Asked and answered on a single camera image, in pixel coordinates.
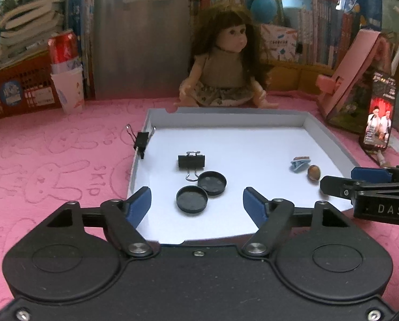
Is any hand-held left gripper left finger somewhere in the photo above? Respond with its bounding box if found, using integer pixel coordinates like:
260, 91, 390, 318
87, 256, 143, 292
46, 186, 153, 259

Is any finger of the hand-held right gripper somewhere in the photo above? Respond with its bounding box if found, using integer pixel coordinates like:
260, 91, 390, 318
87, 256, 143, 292
320, 175, 366, 198
351, 165, 399, 183

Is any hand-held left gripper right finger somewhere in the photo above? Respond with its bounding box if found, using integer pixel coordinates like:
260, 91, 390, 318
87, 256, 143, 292
242, 187, 352, 259

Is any blue hair clip with bears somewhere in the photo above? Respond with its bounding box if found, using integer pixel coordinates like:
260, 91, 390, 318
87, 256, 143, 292
291, 156, 311, 173

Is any small black round cap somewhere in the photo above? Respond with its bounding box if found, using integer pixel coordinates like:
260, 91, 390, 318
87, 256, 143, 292
198, 171, 227, 196
176, 186, 209, 213

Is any white cardboard box tray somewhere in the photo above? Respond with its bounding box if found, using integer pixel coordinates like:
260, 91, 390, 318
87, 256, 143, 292
126, 107, 357, 244

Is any large black binder clip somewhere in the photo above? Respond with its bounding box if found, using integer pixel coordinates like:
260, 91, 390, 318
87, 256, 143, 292
178, 151, 206, 182

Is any black smartphone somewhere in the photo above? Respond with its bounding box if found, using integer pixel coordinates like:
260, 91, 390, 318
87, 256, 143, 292
359, 70, 397, 151

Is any small black binder clip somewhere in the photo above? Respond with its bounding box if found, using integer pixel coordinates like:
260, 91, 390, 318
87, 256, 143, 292
125, 124, 156, 159

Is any pink triangular printed case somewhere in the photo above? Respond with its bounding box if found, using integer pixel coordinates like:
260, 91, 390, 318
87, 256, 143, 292
317, 29, 399, 134

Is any pink embossed towel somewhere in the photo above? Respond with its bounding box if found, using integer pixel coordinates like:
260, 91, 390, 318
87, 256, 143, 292
0, 89, 399, 311

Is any yellow cardboard organizer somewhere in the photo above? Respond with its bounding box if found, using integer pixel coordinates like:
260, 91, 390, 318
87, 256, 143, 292
266, 62, 336, 92

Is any white paper cup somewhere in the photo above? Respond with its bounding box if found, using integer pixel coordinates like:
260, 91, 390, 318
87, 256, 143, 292
50, 67, 85, 114

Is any brown-haired doll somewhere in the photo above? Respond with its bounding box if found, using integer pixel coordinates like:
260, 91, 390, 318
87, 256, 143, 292
174, 10, 277, 109

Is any row of upright books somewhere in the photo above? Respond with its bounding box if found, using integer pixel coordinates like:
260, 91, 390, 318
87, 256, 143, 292
189, 0, 341, 66

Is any colourful printed stationery box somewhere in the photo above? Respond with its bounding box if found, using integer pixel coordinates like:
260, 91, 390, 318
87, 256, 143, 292
260, 23, 299, 63

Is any orange plastic basket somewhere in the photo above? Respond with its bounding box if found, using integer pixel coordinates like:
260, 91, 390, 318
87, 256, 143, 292
0, 53, 64, 121

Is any grey plastic storage box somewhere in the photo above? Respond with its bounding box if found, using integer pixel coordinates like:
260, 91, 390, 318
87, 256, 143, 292
92, 0, 191, 100

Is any red soda can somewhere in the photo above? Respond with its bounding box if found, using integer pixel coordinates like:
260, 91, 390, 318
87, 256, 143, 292
48, 29, 80, 74

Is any blue fabric bag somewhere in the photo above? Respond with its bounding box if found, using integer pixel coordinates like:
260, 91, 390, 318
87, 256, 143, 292
342, 0, 384, 29

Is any blue ball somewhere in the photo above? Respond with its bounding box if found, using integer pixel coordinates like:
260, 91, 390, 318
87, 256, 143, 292
250, 0, 278, 21

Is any stack of lying books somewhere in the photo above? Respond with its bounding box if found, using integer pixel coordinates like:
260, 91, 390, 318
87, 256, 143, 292
0, 0, 68, 67

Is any grey lanyard with ring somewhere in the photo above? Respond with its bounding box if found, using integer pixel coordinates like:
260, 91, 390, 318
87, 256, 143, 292
375, 150, 392, 168

